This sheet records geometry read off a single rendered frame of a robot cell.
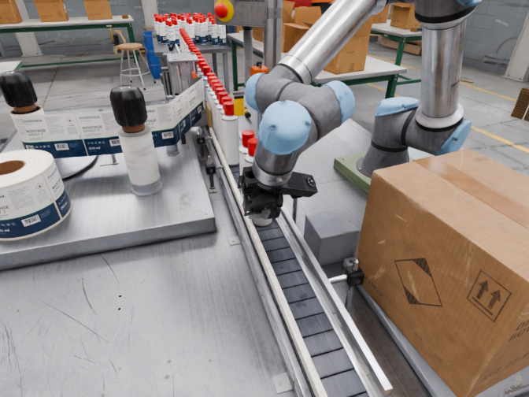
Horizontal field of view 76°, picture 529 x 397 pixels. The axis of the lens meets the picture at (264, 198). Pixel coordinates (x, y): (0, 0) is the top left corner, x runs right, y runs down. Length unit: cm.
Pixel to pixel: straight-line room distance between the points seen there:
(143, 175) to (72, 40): 766
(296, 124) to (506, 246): 33
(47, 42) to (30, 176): 775
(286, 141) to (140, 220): 54
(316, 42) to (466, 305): 52
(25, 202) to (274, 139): 65
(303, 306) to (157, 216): 46
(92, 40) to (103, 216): 768
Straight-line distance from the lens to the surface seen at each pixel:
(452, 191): 64
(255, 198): 68
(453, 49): 90
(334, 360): 64
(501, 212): 62
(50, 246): 96
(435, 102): 97
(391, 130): 109
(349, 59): 275
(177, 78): 142
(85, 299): 86
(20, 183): 95
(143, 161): 99
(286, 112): 53
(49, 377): 77
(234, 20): 111
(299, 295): 71
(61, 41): 862
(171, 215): 94
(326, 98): 59
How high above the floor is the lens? 142
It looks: 34 degrees down
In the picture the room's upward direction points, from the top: straight up
